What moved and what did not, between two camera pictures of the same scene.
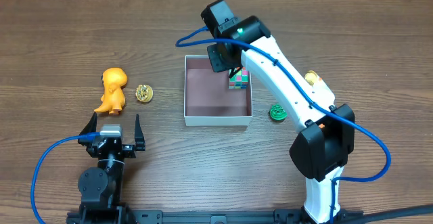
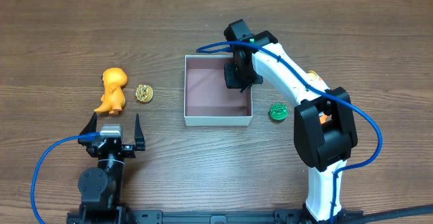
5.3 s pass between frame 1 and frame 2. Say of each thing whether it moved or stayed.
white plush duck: stayed
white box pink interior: stayed
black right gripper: moved
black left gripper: stayed
